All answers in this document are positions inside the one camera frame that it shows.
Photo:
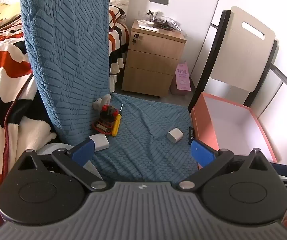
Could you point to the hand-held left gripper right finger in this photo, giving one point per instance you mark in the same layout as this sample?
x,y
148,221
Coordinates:
x,y
203,155

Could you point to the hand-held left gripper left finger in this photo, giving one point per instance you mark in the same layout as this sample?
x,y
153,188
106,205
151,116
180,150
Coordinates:
x,y
84,151

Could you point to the black rectangular stick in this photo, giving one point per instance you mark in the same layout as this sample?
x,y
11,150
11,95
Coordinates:
x,y
191,135

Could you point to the white charger plug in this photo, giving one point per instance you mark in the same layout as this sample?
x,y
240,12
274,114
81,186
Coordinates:
x,y
175,135

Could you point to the red and black toy figure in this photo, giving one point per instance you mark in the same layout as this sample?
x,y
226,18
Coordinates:
x,y
106,120

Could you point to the pink cardboard box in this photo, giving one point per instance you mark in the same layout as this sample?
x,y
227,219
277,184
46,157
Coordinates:
x,y
233,122

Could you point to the white plush toy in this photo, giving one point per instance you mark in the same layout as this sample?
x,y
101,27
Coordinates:
x,y
100,102

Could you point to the white rectangular block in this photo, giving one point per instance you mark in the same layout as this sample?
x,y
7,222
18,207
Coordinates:
x,y
99,141

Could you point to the white round object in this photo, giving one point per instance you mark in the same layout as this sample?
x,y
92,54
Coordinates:
x,y
49,150

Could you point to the pink paper bag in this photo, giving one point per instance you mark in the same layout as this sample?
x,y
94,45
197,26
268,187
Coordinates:
x,y
182,77

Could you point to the wooden nightstand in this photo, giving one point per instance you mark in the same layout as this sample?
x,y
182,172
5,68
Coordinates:
x,y
148,62

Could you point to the blue textured blanket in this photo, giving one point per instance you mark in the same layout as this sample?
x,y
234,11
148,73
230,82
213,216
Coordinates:
x,y
66,42

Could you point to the keys in drawer lock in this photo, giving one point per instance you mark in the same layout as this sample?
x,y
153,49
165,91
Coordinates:
x,y
135,38

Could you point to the white remote control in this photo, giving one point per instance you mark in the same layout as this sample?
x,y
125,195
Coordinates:
x,y
149,28

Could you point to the clear plastic tray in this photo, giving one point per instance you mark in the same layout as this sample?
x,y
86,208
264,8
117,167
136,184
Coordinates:
x,y
168,21

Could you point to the white dish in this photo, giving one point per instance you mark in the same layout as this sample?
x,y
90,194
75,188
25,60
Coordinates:
x,y
144,22

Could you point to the yellow pillow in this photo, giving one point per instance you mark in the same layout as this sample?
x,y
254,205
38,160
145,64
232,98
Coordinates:
x,y
3,12

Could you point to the white chair with black frame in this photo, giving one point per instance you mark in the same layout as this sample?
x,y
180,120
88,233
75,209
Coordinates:
x,y
243,55

